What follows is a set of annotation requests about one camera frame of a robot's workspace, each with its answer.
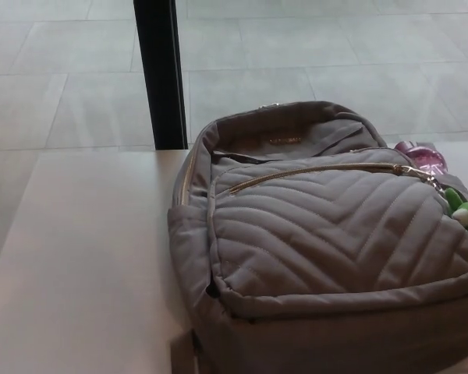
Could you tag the grey quilted backpack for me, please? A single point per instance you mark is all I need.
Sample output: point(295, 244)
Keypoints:
point(316, 218)

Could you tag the black window frame post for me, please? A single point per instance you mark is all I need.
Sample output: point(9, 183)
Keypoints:
point(160, 78)

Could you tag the pink transparent plastic bottle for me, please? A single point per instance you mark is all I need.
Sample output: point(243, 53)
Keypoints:
point(425, 157)

